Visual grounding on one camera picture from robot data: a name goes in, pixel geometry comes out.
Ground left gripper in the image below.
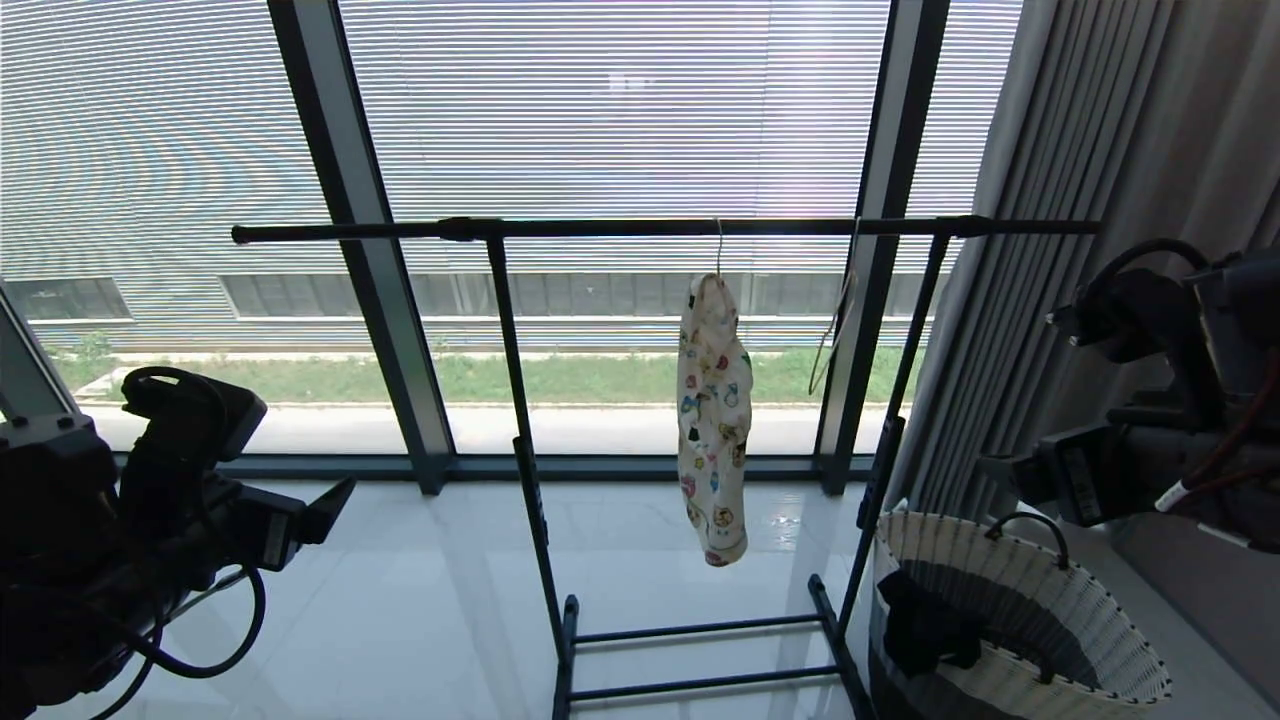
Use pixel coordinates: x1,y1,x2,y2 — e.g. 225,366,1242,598
95,480,307,626

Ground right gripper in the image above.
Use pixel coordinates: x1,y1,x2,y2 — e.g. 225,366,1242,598
1035,425,1201,528

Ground black garment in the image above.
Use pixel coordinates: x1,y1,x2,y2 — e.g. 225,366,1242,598
878,568,986,679

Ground cream printed garment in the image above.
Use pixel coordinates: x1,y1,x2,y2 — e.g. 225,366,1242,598
677,272,754,568

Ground white laundry basket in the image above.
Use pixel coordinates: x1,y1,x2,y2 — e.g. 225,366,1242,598
868,510,1173,720

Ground black clothes rack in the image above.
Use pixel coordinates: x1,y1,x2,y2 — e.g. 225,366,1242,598
232,215,1101,720

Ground beige curtain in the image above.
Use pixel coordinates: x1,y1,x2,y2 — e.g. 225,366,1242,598
885,0,1280,531

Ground window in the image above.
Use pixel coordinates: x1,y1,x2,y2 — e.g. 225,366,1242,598
0,0,1026,496

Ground black cable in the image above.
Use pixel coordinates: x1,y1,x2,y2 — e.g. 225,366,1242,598
90,565,267,720
1085,238,1211,301

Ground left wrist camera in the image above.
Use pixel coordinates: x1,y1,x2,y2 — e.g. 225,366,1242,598
120,366,269,483

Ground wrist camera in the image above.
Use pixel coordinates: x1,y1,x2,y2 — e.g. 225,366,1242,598
1045,265,1231,431
120,366,269,483

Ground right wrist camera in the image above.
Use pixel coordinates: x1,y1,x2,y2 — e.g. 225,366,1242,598
1045,265,1231,431

